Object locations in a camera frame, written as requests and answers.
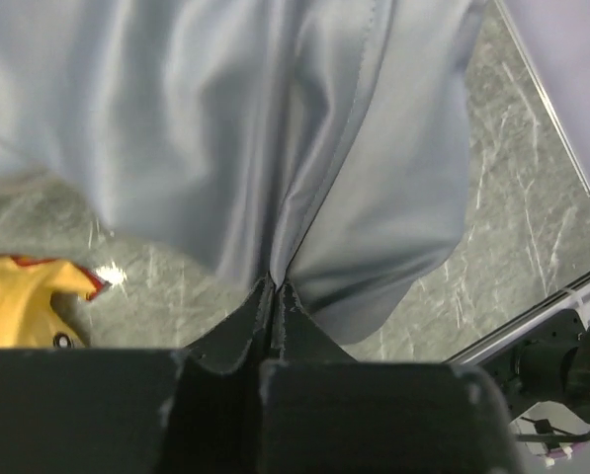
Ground grey pillowcase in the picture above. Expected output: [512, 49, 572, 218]
[0, 1, 485, 344]

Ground aluminium right side rail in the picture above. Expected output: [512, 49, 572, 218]
[497, 0, 590, 197]

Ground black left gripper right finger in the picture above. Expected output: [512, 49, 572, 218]
[259, 283, 355, 473]

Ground yellow cartoon print pillow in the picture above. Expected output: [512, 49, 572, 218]
[0, 254, 108, 349]

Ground aluminium rail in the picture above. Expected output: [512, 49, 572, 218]
[448, 272, 590, 363]
[497, 0, 590, 197]

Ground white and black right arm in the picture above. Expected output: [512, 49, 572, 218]
[479, 309, 590, 434]

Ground aluminium front rail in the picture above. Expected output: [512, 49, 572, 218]
[448, 272, 590, 363]

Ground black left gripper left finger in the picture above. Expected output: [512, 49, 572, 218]
[183, 277, 275, 473]

